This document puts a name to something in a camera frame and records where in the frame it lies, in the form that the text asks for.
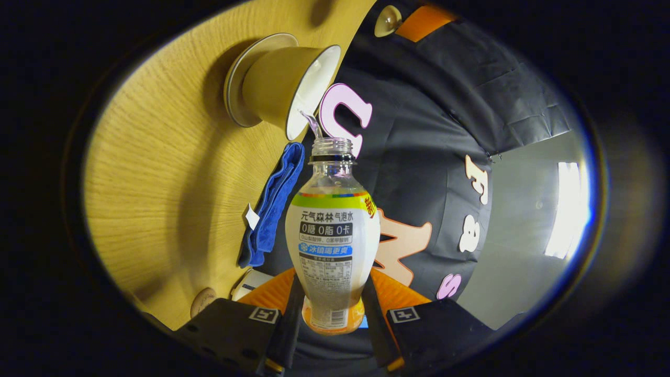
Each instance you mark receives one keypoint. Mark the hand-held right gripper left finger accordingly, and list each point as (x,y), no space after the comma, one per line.
(290,340)

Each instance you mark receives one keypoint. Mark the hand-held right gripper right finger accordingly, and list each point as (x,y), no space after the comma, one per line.
(374,335)

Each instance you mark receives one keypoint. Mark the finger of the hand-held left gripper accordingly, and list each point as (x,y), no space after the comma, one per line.
(424,22)

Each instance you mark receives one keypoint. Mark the yellow teacup lid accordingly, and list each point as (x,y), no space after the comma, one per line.
(387,22)

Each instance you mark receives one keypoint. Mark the round cork coaster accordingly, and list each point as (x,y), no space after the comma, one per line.
(203,302)

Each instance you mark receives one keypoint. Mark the clear water bottle white label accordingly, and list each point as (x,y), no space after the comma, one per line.
(332,246)

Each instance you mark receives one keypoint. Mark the yellow ceramic teacup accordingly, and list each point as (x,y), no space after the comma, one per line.
(277,84)

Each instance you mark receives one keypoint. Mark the white toaster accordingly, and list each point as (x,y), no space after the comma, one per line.
(251,283)

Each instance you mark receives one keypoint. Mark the blue folded towel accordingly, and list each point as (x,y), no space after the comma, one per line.
(275,209)

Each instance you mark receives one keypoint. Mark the black backdrop cloth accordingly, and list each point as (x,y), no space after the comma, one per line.
(429,157)

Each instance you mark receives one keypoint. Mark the yellow ceramic saucer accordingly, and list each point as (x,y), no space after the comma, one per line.
(235,84)

